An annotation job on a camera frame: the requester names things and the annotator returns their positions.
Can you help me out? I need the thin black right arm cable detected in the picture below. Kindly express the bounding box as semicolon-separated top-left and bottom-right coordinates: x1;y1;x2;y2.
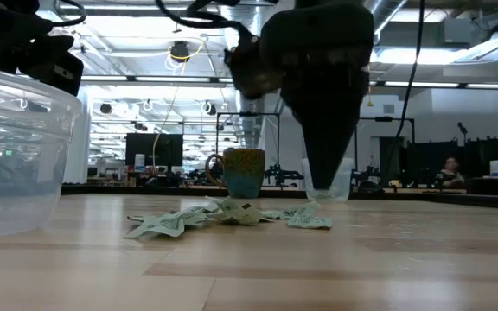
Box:
393;0;426;142

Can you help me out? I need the clear plastic bowl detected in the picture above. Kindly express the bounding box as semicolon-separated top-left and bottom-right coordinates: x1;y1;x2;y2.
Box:
0;64;84;239

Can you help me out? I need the black metal table frame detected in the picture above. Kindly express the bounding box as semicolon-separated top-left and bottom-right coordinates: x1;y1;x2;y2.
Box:
61;182;498;213

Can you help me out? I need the black monitor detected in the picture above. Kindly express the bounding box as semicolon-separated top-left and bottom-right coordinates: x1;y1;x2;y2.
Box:
124;132;184;168

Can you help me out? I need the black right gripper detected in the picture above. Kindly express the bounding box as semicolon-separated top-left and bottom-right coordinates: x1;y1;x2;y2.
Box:
225;0;375;190

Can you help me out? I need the long ceiling light rail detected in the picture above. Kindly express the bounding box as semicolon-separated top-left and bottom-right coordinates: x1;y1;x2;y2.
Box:
80;73;498;91

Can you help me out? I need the black partition panel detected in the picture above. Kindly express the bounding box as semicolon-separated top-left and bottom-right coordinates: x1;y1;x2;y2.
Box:
406;140;460;185
464;136;498;181

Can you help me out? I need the clear plastic cup container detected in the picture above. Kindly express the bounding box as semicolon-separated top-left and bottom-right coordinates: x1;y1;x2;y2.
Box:
301;157;356;205

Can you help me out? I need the black ceiling cable reel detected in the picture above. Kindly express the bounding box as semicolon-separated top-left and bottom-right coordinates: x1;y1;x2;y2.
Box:
169;40;192;64

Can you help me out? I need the person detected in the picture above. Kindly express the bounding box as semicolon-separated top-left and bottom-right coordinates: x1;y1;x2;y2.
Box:
434;155;467;189

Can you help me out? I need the thick black right gripper cable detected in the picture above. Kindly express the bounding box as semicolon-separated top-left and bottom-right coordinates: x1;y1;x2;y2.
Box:
156;0;251;36

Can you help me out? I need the black microphone stand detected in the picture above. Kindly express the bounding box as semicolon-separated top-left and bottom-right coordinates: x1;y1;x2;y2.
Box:
456;122;469;146

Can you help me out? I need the speckled green ceramic mug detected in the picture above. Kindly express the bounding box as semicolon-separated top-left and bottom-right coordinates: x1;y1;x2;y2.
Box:
205;148;267;200

